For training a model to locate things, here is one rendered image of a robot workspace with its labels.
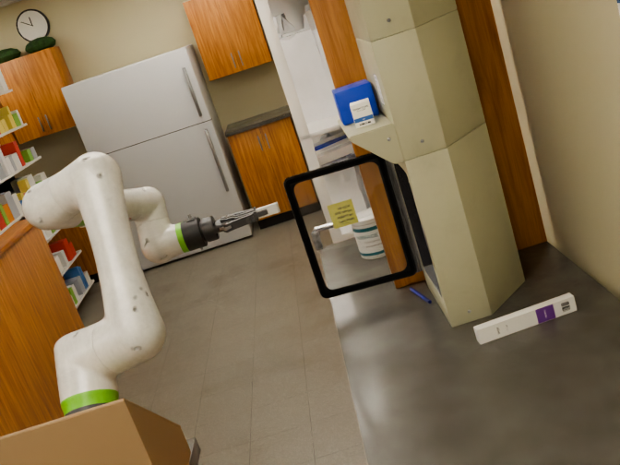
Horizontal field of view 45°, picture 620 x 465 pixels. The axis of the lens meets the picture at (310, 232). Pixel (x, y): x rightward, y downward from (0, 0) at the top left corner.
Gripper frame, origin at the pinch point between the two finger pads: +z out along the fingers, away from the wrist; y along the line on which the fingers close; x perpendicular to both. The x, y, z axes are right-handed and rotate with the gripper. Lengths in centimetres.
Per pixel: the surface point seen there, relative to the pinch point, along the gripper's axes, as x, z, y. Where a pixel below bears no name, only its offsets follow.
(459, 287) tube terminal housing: 26, 44, -38
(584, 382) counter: 37, 58, -81
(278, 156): 66, -12, 463
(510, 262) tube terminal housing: 28, 61, -28
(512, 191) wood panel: 17, 72, -1
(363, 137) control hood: -19, 31, -38
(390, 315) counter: 36.5, 25.3, -19.1
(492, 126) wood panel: -4, 71, -1
